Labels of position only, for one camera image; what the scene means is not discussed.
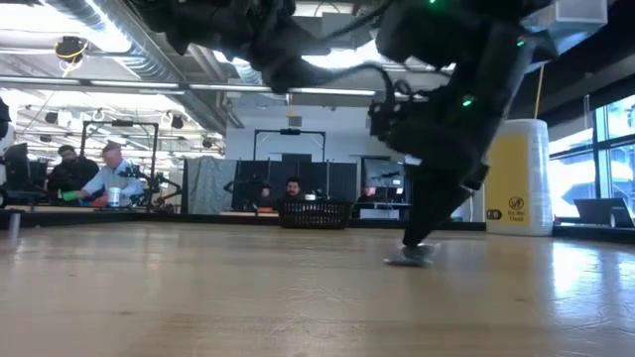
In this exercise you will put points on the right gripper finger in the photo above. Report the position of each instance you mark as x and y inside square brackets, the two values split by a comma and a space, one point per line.
[476, 176]
[431, 208]

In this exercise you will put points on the black background rig frame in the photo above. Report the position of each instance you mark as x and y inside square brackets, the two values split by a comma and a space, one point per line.
[121, 123]
[290, 132]

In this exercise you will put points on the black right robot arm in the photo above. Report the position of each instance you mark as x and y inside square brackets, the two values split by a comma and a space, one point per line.
[446, 30]

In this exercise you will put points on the grey open laptop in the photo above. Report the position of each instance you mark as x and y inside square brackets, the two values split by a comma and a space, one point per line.
[600, 213]

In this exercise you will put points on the black plastic basket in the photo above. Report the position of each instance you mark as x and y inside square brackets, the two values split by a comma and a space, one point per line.
[315, 214]

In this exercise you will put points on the person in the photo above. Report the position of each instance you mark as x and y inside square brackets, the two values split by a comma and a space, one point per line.
[116, 178]
[72, 173]
[368, 195]
[293, 188]

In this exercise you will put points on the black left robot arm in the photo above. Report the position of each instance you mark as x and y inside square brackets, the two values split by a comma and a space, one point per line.
[208, 25]

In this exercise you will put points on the grey cloth curtain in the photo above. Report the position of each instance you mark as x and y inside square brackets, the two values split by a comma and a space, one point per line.
[208, 181]

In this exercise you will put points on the small silver post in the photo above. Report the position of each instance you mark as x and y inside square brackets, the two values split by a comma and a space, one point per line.
[15, 223]

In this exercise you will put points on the white wipes canister yellow label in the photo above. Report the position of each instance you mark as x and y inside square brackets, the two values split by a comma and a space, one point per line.
[521, 188]

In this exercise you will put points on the black computer monitor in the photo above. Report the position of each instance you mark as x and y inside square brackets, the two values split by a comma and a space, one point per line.
[382, 173]

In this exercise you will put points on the long ceiling light bar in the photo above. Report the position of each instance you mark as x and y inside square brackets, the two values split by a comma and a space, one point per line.
[124, 84]

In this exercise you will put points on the silver ventilation duct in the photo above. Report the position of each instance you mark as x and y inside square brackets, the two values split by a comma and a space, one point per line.
[149, 64]

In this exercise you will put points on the white cup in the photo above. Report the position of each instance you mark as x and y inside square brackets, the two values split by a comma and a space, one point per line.
[113, 197]

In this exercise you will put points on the narrow grey metal strip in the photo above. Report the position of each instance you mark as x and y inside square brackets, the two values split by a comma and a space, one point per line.
[412, 255]

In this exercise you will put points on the black divider panels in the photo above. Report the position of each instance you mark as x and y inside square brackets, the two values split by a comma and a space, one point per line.
[342, 178]

